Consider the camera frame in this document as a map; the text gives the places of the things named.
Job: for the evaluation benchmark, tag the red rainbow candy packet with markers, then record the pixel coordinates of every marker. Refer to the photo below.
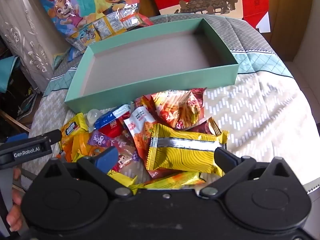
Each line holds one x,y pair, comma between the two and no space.
143,102

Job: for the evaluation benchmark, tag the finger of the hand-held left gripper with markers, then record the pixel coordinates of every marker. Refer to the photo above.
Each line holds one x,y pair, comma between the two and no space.
16,138
30,152

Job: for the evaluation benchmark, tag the yellow striped wafer packet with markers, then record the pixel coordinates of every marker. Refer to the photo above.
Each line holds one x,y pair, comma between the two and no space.
180,160

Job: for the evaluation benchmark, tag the orange noodle snack packet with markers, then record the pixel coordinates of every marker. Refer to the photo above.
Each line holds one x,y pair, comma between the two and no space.
180,110

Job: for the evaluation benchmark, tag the pink red printed candy packet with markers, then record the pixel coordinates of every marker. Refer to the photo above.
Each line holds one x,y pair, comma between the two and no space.
125,161

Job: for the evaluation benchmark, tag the brown strip snack packet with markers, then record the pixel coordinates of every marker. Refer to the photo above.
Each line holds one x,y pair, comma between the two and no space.
203,128

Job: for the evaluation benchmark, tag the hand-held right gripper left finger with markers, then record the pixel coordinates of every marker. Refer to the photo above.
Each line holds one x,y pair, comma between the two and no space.
106,158

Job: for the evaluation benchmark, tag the purple candy packet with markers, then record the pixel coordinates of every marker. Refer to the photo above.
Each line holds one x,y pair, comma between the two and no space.
98,140

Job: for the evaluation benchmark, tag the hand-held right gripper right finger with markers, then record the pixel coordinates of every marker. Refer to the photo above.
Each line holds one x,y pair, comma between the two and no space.
225,158

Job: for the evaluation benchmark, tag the plain red snack packet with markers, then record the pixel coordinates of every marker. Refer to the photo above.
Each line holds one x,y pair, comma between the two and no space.
111,131

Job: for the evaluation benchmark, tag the long yellow cartoon packet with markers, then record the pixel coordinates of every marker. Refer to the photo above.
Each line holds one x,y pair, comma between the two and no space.
120,177

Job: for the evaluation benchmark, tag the wooden cabinet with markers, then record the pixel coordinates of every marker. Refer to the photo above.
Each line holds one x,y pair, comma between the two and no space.
295,17

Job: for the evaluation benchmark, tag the person's left hand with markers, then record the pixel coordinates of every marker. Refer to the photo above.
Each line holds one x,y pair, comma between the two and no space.
16,217

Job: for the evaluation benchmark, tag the white orange snack packet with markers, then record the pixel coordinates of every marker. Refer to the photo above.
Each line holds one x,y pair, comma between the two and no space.
140,122

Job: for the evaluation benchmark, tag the teal cloth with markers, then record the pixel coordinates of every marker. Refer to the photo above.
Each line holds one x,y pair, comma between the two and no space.
8,72

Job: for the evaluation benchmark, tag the long yellow orange packet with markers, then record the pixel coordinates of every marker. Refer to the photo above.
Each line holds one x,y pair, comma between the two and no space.
170,180

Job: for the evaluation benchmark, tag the yellow cracker packet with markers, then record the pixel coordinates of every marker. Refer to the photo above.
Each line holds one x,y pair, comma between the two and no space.
72,130

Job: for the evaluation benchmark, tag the patterned bed quilt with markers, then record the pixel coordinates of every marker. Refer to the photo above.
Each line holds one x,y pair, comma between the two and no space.
250,120

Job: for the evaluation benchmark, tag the teal cardboard box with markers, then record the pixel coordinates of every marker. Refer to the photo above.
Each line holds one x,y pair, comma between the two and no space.
150,87

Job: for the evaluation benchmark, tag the blue white biscuit packet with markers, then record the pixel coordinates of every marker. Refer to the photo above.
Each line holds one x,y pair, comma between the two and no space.
110,118

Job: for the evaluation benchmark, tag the silver floral embossed panel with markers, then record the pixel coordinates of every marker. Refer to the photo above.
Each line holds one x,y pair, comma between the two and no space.
22,30

